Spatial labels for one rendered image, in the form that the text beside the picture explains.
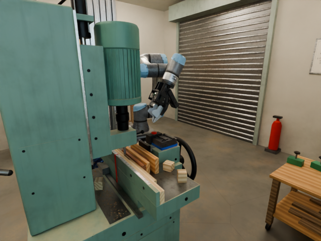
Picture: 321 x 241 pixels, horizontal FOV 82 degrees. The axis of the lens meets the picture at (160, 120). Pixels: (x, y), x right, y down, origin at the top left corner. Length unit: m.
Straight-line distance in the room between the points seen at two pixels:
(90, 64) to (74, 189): 0.45
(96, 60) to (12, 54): 0.24
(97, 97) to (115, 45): 0.20
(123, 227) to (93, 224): 0.11
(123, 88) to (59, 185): 0.41
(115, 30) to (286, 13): 3.11
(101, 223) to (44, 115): 0.43
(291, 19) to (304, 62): 0.64
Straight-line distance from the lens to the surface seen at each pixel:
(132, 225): 0.83
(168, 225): 0.97
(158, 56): 1.42
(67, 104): 0.67
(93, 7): 1.70
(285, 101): 3.51
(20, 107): 0.66
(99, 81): 0.73
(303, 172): 1.92
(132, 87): 0.76
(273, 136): 3.49
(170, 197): 0.72
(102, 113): 0.74
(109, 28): 0.76
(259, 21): 3.72
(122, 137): 0.84
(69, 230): 0.82
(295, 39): 3.50
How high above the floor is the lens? 1.34
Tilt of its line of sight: 16 degrees down
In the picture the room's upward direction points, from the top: straight up
